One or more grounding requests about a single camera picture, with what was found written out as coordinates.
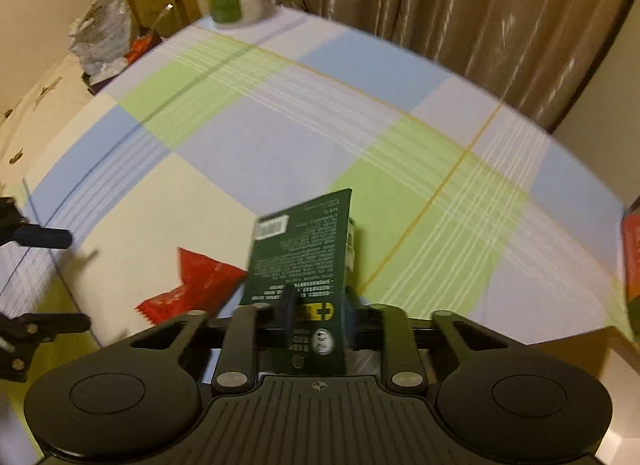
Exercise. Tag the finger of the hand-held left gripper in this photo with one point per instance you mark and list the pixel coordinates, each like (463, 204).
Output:
(45, 237)
(55, 323)

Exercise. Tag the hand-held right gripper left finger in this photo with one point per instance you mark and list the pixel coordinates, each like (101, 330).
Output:
(287, 315)

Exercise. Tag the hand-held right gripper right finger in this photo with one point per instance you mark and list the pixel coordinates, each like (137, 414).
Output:
(352, 325)

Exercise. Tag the white plastic bag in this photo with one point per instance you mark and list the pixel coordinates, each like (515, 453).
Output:
(100, 25)

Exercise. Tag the brown curtain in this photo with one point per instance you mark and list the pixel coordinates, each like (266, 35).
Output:
(450, 5)

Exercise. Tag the small red packet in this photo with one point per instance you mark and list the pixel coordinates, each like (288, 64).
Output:
(195, 285)

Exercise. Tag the dark purple box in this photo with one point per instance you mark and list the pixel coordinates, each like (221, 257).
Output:
(100, 82)

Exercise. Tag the brown cardboard box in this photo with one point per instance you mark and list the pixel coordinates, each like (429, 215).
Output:
(615, 395)

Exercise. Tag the dark green packet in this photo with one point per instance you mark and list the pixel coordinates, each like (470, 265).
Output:
(300, 255)

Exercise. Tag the plaid cloth covered desktop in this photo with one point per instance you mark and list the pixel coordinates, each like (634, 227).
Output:
(250, 145)

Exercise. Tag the red snack bag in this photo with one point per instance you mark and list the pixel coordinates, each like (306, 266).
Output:
(632, 265)

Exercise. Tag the cream printed cloth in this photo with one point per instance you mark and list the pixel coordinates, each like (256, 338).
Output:
(40, 105)

